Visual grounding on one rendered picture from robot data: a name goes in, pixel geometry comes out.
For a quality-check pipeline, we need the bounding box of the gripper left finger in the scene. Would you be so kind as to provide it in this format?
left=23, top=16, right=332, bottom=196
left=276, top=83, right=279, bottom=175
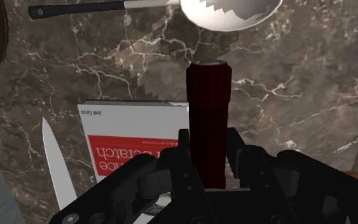
left=48, top=129, right=212, bottom=224

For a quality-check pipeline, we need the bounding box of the white book with red panel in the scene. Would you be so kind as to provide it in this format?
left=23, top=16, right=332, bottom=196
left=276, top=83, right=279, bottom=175
left=76, top=99, right=191, bottom=224

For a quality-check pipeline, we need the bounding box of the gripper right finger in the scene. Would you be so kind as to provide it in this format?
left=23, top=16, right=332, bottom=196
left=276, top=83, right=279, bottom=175
left=226, top=127, right=358, bottom=224

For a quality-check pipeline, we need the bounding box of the white knife blade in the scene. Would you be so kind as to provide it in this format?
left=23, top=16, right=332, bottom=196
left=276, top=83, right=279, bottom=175
left=41, top=117, right=78, bottom=211

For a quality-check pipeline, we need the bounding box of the dark red flashlight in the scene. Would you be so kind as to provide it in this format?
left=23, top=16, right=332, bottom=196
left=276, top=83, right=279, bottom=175
left=186, top=59, right=233, bottom=190

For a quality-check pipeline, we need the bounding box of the white ladle with black handle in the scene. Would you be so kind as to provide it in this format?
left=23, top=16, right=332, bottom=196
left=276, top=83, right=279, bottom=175
left=27, top=0, right=284, bottom=32

